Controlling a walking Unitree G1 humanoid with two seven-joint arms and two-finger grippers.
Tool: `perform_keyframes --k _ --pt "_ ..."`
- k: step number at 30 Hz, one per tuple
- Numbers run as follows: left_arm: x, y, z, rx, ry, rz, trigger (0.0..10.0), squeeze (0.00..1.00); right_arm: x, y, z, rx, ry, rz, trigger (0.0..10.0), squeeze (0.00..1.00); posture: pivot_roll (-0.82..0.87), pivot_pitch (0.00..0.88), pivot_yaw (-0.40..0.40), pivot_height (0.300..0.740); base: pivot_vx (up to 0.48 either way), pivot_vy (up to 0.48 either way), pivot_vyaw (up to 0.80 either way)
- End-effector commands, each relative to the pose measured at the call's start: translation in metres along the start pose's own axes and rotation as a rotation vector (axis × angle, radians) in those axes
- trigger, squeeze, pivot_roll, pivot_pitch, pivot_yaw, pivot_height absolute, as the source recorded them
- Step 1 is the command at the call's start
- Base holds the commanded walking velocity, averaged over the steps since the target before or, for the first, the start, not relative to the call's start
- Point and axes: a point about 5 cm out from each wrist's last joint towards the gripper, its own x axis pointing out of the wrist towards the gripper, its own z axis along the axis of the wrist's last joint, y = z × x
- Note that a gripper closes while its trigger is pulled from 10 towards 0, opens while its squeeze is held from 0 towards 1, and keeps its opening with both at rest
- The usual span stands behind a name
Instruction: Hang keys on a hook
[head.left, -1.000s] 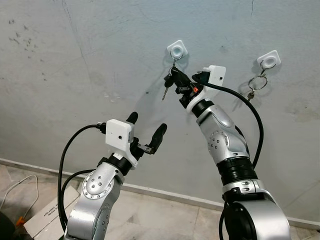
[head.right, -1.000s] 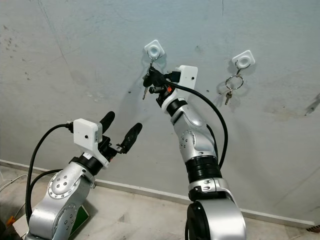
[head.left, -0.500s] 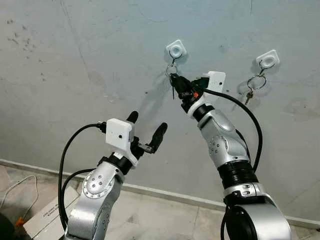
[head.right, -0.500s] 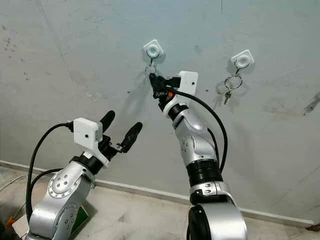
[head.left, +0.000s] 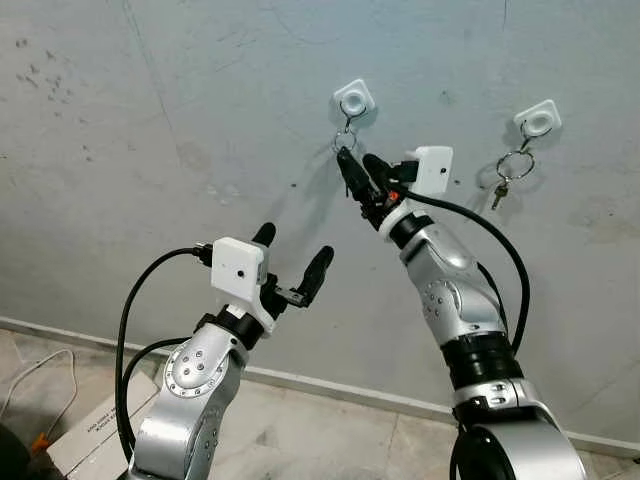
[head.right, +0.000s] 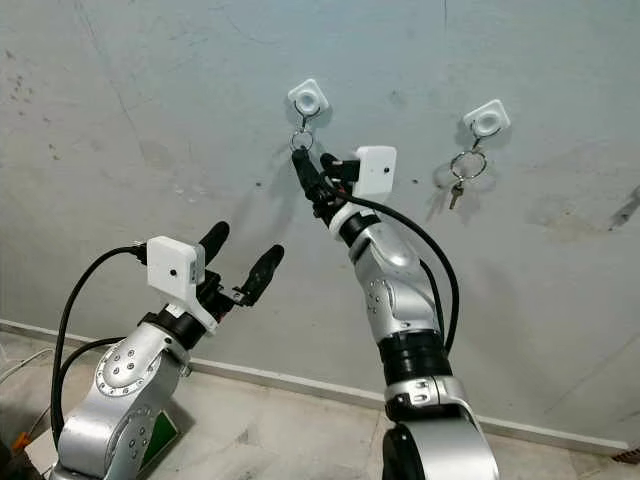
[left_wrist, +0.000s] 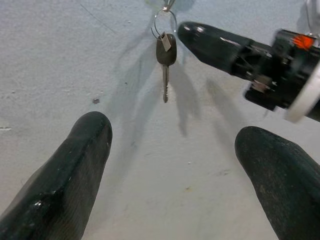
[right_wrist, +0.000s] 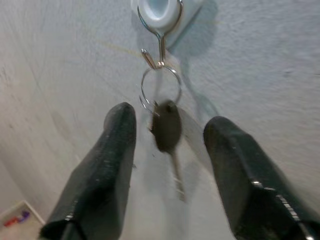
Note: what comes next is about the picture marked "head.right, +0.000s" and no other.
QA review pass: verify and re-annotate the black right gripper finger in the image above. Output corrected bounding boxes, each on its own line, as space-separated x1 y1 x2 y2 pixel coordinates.
319 151 360 188
291 147 328 216

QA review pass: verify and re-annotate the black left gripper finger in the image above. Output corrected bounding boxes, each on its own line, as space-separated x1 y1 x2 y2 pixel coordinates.
239 243 287 308
199 220 232 266

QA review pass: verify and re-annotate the white skirting board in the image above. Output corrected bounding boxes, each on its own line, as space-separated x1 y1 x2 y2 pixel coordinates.
0 319 640 457

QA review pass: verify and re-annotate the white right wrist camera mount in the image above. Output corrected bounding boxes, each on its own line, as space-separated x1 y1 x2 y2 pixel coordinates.
327 145 399 240

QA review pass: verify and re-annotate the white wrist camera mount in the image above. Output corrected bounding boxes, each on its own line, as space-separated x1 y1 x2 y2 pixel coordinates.
327 145 399 240
145 234 222 333

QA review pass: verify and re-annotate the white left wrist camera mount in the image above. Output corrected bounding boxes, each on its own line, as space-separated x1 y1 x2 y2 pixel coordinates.
145 234 222 333

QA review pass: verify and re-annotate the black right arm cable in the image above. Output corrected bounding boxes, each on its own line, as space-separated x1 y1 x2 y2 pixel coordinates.
349 194 462 357

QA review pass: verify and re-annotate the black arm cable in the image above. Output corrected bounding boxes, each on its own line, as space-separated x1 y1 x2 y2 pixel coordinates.
49 243 152 453
349 194 462 357

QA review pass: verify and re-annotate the white square wall hook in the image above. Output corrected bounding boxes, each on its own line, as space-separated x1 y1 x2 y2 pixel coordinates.
286 78 332 124
462 98 512 142

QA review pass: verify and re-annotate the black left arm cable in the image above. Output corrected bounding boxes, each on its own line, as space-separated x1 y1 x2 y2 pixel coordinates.
49 243 152 453

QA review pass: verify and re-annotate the white floor cable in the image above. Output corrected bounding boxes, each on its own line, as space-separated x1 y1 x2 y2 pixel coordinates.
0 345 28 387

